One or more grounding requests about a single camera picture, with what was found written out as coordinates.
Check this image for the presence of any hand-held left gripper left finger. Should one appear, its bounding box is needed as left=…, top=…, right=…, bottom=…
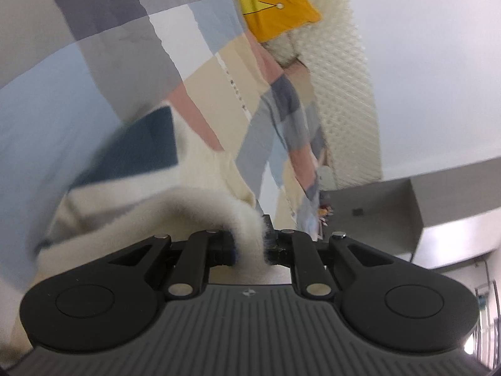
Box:
left=106, top=229, right=237, bottom=301

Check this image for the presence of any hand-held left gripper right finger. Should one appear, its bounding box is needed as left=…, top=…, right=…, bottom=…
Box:
left=261, top=215, right=396, bottom=301

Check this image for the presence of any cream sweater with blue stripes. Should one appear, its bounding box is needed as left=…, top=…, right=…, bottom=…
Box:
left=31, top=102, right=292, bottom=287

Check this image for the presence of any grey cabinet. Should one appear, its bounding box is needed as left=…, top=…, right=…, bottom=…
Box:
left=320, top=159, right=501, bottom=272

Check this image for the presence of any cream quilted headboard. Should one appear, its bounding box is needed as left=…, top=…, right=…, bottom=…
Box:
left=286, top=0, right=383, bottom=191

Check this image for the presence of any white furry pillow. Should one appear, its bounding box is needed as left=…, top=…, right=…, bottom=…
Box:
left=261, top=28, right=305, bottom=68

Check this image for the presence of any yellow crown pillow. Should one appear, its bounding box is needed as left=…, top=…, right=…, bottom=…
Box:
left=229, top=0, right=323, bottom=44

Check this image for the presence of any pastel patchwork blanket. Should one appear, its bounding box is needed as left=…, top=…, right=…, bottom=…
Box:
left=0, top=0, right=339, bottom=363

